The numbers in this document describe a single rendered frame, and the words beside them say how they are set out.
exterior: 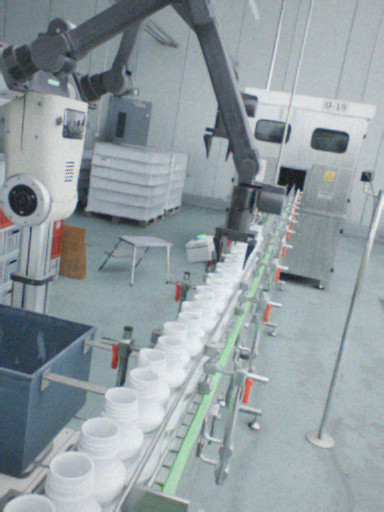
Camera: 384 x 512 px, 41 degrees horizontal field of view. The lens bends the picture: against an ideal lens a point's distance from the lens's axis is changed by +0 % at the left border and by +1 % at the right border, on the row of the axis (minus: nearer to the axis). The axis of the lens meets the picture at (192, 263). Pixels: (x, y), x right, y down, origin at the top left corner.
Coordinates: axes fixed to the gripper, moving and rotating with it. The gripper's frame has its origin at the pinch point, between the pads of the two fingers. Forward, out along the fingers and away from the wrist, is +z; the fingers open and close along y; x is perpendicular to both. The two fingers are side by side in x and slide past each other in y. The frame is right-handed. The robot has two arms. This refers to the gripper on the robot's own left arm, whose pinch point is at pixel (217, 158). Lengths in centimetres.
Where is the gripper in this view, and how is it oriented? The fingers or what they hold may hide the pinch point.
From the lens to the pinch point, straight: 171.9
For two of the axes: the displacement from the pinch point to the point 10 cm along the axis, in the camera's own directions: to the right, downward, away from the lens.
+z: -1.7, 9.6, 2.3
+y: -9.6, -2.1, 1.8
